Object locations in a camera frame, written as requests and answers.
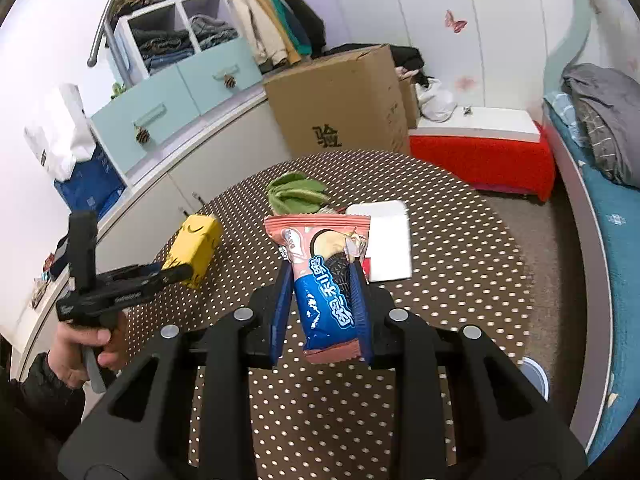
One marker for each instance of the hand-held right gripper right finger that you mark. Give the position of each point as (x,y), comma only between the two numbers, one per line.
(361,310)

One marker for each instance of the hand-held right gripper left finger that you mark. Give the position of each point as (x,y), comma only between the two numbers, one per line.
(280,310)

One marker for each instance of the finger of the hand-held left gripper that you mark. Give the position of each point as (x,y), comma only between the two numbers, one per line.
(135,272)
(175,274)

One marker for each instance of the pink and blue cookie packet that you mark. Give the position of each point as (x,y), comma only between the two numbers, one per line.
(325,305)

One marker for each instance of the yellow medicine box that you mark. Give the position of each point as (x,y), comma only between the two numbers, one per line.
(197,245)

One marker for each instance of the blue trash bin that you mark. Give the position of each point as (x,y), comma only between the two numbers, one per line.
(537,377)

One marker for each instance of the person's left forearm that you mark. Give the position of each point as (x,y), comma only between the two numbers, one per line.
(40,410)

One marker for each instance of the person's left hand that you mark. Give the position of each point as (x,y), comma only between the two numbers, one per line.
(67,355)

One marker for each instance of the white and red medicine box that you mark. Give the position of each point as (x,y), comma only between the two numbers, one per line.
(387,240)

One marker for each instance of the low white cabinet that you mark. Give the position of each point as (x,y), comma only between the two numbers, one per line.
(165,180)

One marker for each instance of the brown polka dot tablecloth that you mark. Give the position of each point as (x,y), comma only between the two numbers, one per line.
(450,240)

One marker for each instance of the green snack wrapper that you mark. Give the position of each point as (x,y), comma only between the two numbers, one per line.
(295,194)

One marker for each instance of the white bag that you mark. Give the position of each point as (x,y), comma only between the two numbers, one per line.
(60,145)

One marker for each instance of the pinecone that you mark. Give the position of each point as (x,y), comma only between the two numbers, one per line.
(143,135)
(230,81)

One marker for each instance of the teal drawer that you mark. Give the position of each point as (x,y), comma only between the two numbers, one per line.
(125,120)
(210,75)

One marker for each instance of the red bench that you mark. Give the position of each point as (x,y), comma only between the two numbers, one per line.
(480,160)

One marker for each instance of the grey metal handrail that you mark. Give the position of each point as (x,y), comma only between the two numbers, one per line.
(95,52)

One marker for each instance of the large cardboard box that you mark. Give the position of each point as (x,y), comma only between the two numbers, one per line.
(340,100)

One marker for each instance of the white cloth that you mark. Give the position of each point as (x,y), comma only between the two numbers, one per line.
(435,100)

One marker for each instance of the dark folded clothes stack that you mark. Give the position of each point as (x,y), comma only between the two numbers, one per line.
(165,47)

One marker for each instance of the white board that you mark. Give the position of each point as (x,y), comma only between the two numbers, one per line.
(490,122)

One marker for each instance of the grey folded clothes stack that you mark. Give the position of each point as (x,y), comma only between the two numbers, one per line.
(215,32)

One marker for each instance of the faded pink butterfly sticker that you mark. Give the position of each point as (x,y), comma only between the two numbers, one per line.
(466,83)

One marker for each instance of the black cloth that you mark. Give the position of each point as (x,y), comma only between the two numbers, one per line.
(405,57)

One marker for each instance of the tan jacket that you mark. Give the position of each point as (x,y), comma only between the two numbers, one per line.
(280,35)

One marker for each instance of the camouflage clothes pile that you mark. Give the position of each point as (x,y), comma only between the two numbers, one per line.
(135,2)

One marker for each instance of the cream jacket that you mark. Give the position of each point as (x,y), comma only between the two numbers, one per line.
(250,20)

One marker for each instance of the blue candy print bed sheet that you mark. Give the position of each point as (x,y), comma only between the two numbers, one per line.
(622,260)

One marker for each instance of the green garment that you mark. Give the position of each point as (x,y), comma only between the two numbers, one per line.
(292,25)

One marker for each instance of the blue plaid pillow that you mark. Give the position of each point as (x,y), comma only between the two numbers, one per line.
(562,112)

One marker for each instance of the black coat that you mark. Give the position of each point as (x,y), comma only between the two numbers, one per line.
(310,20)

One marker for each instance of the red butterfly sticker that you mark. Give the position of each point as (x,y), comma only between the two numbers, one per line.
(455,22)

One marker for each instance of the white wardrobe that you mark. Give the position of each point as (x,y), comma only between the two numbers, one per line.
(400,0)

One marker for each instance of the grey quilt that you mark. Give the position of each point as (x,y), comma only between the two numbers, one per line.
(610,110)

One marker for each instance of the teal bunk bed frame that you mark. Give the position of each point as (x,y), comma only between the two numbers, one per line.
(582,240)

